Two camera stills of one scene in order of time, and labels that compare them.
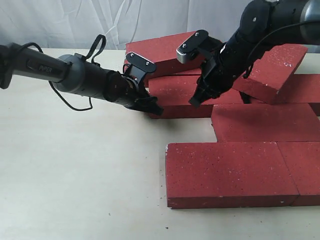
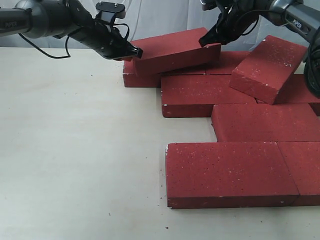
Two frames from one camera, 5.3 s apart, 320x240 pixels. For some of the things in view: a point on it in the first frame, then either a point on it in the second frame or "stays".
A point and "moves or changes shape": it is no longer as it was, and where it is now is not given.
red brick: x=271 y=72 stays
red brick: x=303 y=159 stays
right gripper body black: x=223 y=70 → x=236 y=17
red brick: x=215 y=175 stays
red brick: x=265 y=122 stays
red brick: x=162 y=52 moves or changes shape
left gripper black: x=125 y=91 → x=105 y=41
